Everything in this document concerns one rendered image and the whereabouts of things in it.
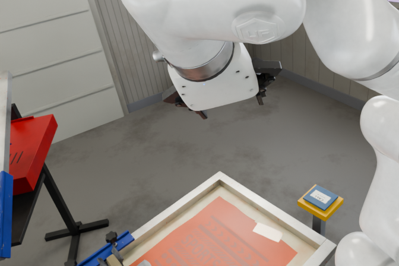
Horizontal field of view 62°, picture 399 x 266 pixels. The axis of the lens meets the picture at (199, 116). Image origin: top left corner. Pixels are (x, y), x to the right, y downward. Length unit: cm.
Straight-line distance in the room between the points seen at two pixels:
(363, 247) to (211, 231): 76
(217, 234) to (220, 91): 98
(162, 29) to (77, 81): 371
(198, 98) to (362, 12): 21
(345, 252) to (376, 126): 28
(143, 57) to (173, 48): 385
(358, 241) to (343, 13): 46
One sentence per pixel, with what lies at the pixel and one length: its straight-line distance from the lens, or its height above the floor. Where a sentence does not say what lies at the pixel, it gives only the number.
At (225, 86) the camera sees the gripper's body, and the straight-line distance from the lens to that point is 41.
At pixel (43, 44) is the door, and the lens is 384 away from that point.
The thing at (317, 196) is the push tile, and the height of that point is 97.
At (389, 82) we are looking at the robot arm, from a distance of 42.
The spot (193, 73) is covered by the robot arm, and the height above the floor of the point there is 186.
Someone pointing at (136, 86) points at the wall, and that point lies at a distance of 424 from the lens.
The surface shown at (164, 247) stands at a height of 95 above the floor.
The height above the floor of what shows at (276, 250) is 95.
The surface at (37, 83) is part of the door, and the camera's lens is 395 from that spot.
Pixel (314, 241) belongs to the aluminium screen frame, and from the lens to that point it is 128.
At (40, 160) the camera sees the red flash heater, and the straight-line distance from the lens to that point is 192.
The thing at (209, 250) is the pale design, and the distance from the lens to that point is 131.
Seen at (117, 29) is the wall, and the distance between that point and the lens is 400.
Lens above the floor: 200
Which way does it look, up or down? 31 degrees down
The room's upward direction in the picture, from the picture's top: 10 degrees counter-clockwise
